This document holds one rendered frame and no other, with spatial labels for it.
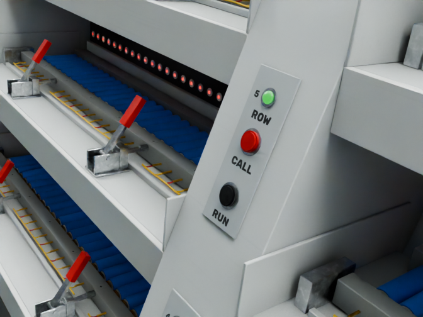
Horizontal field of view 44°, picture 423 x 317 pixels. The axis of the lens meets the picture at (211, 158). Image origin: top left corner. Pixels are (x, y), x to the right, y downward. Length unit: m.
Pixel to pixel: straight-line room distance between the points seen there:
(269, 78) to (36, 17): 0.65
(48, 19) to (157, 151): 0.48
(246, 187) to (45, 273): 0.40
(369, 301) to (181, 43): 0.27
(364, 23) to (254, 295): 0.19
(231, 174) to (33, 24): 0.65
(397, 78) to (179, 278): 0.22
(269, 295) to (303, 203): 0.07
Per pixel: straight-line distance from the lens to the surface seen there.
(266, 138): 0.37
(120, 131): 0.56
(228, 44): 0.42
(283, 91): 0.36
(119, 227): 0.50
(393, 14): 0.36
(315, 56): 0.36
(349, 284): 0.40
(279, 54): 0.38
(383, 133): 0.33
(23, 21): 0.97
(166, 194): 0.51
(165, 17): 0.50
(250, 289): 0.37
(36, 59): 0.79
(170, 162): 0.55
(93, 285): 0.66
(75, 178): 0.58
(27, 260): 0.74
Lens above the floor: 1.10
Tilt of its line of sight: 11 degrees down
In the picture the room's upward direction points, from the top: 21 degrees clockwise
